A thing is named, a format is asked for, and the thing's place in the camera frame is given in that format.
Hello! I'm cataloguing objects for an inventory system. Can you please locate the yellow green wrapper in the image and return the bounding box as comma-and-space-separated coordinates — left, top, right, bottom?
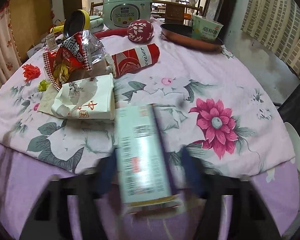
38, 80, 51, 92

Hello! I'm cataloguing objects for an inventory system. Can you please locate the white ceramic lidded dish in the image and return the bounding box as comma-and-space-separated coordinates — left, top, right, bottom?
89, 15, 104, 33

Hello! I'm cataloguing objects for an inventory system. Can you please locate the green instant noodle cup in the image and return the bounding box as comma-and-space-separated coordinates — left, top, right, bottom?
191, 15, 223, 42

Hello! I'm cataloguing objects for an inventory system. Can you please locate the mint green rice cooker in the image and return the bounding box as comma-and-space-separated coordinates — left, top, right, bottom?
102, 0, 152, 29

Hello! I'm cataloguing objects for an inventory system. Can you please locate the beige paper napkin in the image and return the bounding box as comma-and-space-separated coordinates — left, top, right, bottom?
37, 84, 58, 116

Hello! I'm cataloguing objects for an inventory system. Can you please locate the pink floral tablecloth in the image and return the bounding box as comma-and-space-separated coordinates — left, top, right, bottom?
0, 38, 285, 239

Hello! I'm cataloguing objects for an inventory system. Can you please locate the clear glass jar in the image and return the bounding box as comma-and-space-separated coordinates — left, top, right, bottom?
45, 33, 58, 51

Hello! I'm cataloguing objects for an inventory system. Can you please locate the red foam flower net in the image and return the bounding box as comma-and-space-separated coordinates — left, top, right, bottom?
22, 64, 41, 82

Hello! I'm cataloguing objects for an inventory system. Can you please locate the copper frying pan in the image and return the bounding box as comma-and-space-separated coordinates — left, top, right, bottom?
160, 23, 223, 52

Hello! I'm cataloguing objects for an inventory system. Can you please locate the light blue carton box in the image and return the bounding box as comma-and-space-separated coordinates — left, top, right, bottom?
115, 105, 181, 213

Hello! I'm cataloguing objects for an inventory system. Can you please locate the red snack bag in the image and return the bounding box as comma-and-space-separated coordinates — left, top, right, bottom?
43, 29, 106, 90

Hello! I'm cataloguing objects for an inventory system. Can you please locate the floral pink curtain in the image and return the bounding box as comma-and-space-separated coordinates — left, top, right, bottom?
0, 2, 21, 87

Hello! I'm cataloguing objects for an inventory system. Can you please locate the yellow small frying pan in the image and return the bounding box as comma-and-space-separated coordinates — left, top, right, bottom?
50, 9, 90, 39

